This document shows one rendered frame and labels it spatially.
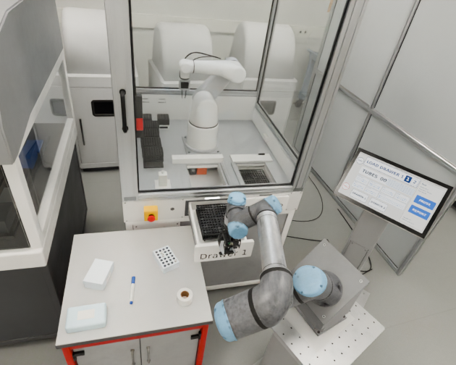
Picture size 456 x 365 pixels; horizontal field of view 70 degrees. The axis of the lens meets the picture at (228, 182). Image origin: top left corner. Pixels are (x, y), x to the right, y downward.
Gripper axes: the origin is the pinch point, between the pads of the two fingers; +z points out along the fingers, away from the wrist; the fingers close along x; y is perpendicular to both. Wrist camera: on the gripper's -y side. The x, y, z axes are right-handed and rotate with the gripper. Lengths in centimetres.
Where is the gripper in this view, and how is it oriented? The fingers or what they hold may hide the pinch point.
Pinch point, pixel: (226, 249)
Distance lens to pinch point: 157.3
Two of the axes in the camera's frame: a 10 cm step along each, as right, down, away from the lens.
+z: -1.3, 7.9, 6.0
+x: 9.6, -0.5, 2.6
